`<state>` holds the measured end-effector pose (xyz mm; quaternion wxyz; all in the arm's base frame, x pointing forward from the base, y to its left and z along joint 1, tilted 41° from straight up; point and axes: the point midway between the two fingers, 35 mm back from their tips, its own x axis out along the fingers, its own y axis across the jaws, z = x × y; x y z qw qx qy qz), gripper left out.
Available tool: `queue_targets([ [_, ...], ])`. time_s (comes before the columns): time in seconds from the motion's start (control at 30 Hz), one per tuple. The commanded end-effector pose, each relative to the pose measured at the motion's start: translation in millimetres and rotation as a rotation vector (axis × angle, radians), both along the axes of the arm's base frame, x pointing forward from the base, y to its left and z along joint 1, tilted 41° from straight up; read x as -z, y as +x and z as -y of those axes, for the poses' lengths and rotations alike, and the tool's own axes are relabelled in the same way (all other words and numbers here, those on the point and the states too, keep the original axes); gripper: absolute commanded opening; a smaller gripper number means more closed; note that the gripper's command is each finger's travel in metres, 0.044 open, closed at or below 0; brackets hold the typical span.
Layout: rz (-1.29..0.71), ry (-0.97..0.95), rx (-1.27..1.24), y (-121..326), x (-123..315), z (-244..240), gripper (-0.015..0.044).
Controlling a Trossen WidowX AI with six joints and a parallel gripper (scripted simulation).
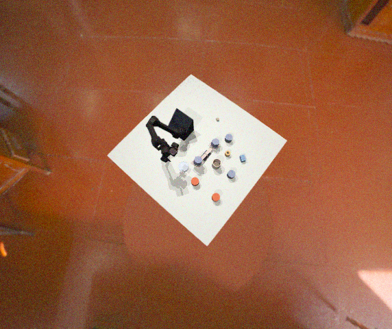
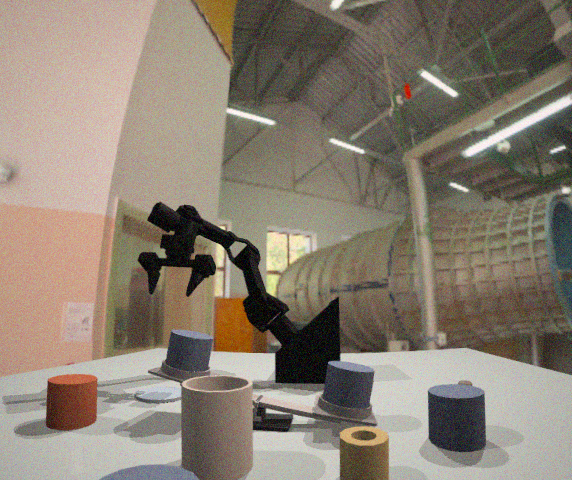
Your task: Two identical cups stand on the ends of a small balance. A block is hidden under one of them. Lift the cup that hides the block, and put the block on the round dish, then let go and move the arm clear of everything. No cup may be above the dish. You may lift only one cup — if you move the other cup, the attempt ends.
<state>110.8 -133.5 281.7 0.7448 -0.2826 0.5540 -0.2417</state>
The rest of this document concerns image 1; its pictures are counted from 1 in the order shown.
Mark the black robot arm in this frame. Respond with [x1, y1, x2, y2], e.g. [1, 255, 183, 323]
[146, 116, 186, 157]

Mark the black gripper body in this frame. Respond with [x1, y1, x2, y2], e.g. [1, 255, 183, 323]
[160, 142, 179, 162]

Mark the tan cup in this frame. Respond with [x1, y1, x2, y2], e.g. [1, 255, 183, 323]
[212, 158, 221, 169]

